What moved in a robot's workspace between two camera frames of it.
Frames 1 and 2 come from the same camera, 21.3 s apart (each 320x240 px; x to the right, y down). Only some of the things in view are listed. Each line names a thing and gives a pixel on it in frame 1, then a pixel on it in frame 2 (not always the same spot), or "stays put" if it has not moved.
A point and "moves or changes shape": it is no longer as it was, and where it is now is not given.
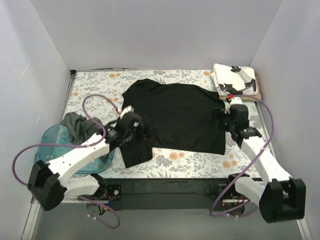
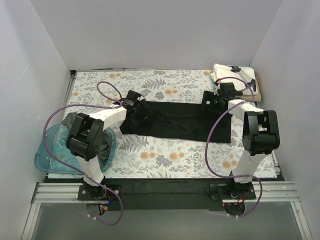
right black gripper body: [220, 116] to [211, 101]
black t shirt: [175, 116] moves or changes shape
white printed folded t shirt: [233, 80] stays put
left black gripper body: [139, 125] to [139, 113]
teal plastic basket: [56, 134] stays put
